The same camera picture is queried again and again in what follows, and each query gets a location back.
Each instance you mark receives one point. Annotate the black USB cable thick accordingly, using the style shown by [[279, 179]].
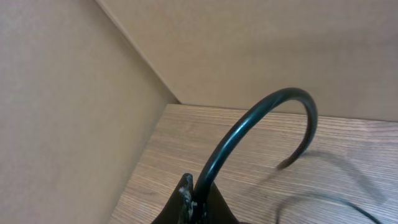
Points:
[[242, 127]]

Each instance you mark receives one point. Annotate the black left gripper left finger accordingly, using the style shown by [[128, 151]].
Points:
[[179, 205]]

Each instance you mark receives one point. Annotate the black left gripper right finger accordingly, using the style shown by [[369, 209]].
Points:
[[217, 210]]

